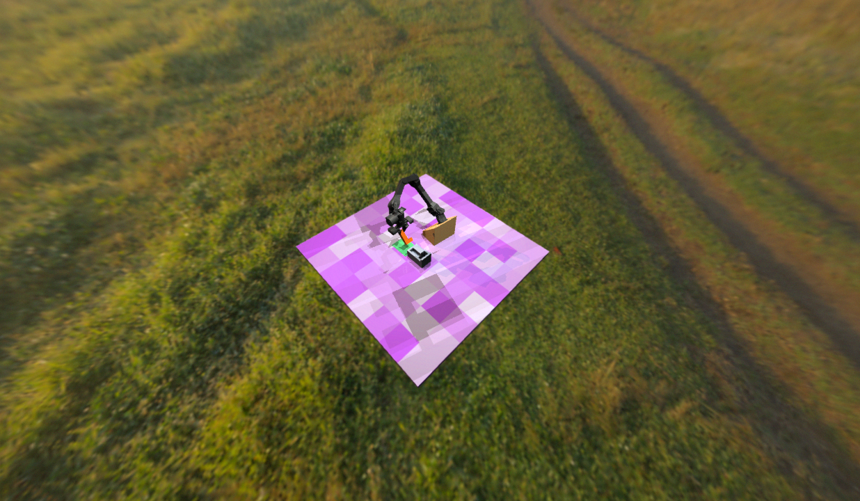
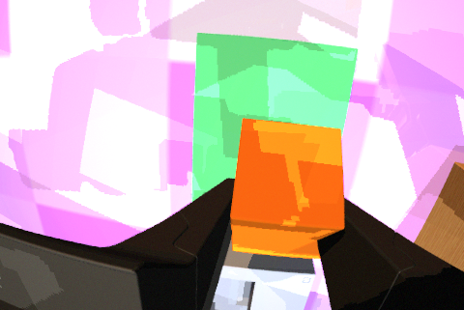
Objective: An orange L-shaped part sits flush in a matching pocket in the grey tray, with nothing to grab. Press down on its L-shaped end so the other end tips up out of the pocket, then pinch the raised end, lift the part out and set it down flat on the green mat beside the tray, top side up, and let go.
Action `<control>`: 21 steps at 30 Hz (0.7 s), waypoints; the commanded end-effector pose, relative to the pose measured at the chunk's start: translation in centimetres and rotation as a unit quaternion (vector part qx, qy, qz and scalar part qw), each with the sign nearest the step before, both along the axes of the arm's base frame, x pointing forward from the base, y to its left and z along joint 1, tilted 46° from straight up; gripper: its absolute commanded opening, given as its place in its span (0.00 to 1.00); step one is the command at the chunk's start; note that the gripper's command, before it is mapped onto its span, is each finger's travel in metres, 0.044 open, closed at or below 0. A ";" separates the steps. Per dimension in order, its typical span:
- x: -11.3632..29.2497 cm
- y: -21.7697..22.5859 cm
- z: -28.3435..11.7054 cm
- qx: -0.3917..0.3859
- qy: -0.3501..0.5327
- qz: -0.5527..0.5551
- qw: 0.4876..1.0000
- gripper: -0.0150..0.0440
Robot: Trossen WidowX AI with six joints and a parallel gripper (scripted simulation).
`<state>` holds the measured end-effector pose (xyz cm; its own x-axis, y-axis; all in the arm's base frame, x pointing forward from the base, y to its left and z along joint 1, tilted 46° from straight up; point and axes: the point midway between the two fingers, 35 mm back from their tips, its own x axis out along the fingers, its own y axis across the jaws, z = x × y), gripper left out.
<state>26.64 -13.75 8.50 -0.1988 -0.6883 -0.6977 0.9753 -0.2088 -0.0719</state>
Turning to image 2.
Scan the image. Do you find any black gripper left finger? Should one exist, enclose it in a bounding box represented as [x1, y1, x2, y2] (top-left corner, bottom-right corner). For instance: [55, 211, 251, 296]
[0, 178, 235, 310]

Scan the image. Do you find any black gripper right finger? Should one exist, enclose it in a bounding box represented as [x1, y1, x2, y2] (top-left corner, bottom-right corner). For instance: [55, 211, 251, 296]
[317, 197, 464, 310]

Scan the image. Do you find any orange l-shaped part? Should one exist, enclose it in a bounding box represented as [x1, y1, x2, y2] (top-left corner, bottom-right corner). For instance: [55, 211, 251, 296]
[231, 118, 345, 260]

